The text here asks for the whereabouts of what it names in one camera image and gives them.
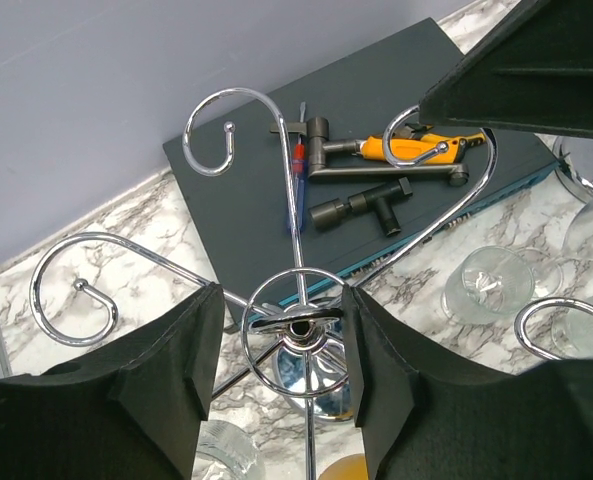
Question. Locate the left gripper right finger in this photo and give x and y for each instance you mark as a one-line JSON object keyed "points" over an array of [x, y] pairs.
{"points": [[426, 412]]}

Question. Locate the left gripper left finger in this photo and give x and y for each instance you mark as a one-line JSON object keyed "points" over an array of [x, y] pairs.
{"points": [[131, 409]]}

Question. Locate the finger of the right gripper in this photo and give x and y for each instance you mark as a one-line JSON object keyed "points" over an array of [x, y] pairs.
{"points": [[532, 72]]}

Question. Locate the clear wine glass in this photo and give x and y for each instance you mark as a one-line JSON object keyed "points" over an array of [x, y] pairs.
{"points": [[225, 451]]}

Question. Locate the ribbed clear glass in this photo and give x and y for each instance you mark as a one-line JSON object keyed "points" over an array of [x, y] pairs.
{"points": [[493, 283]]}

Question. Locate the chrome glass rack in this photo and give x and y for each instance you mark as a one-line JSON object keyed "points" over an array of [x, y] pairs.
{"points": [[575, 166], [256, 318]]}

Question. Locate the yellow plastic wine glass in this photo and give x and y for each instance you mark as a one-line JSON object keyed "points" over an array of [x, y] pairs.
{"points": [[351, 467]]}

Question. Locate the orange black screwdriver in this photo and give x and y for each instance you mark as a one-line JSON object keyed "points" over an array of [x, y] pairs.
{"points": [[407, 146]]}

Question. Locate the clear plastic cup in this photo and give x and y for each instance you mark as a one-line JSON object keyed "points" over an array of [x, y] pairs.
{"points": [[572, 329]]}

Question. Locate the black T-handle tool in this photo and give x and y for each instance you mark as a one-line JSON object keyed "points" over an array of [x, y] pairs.
{"points": [[377, 200]]}

